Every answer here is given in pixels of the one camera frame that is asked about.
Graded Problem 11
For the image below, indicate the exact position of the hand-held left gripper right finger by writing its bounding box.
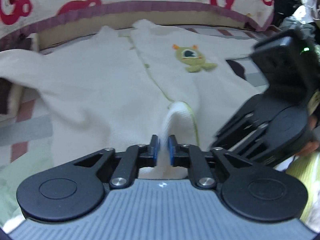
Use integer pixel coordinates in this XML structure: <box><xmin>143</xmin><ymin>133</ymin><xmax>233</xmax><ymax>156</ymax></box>
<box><xmin>167</xmin><ymin>134</ymin><xmax>253</xmax><ymax>190</ymax></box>

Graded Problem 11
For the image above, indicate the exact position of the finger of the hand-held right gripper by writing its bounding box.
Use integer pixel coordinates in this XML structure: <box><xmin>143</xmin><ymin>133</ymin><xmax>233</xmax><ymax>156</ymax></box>
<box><xmin>211</xmin><ymin>127</ymin><xmax>271</xmax><ymax>157</ymax></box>
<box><xmin>215</xmin><ymin>93</ymin><xmax>270</xmax><ymax>141</ymax></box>

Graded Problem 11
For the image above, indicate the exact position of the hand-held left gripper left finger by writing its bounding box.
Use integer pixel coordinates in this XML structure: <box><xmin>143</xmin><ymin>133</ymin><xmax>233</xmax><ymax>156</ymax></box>
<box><xmin>73</xmin><ymin>134</ymin><xmax>160</xmax><ymax>190</ymax></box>

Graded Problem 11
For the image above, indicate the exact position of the cream knit cardigan monster patch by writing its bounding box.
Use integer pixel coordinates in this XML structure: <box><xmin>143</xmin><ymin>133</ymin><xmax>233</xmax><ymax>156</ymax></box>
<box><xmin>0</xmin><ymin>19</ymin><xmax>265</xmax><ymax>180</ymax></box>

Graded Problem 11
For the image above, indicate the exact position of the person's right hand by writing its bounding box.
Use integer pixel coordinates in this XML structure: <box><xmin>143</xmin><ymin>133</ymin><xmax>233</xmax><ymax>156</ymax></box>
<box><xmin>299</xmin><ymin>115</ymin><xmax>320</xmax><ymax>156</ymax></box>

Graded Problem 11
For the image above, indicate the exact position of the dark clutter pile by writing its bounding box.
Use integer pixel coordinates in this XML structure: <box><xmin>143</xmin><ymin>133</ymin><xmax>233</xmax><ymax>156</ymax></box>
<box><xmin>265</xmin><ymin>0</ymin><xmax>320</xmax><ymax>45</ymax></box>

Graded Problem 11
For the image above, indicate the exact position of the yellow-green cloth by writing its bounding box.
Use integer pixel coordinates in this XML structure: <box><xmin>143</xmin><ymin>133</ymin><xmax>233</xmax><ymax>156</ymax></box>
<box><xmin>275</xmin><ymin>151</ymin><xmax>320</xmax><ymax>227</ymax></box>

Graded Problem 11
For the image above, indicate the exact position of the checkered cartoon rug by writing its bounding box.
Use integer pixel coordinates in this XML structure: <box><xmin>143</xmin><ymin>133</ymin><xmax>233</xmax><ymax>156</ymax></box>
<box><xmin>0</xmin><ymin>25</ymin><xmax>275</xmax><ymax>230</ymax></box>

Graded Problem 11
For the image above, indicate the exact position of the beige bed base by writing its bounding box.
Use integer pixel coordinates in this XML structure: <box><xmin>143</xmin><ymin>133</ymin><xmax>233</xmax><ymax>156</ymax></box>
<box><xmin>37</xmin><ymin>10</ymin><xmax>248</xmax><ymax>52</ymax></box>

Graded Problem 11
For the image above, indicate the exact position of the folded cream garment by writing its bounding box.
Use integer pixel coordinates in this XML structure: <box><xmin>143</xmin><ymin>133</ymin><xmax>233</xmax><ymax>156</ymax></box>
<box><xmin>0</xmin><ymin>82</ymin><xmax>25</xmax><ymax>123</ymax></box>

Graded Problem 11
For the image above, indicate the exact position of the folded brown knit sweater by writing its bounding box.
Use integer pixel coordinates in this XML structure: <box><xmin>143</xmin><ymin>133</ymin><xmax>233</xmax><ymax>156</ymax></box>
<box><xmin>0</xmin><ymin>77</ymin><xmax>15</xmax><ymax>115</ymax></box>

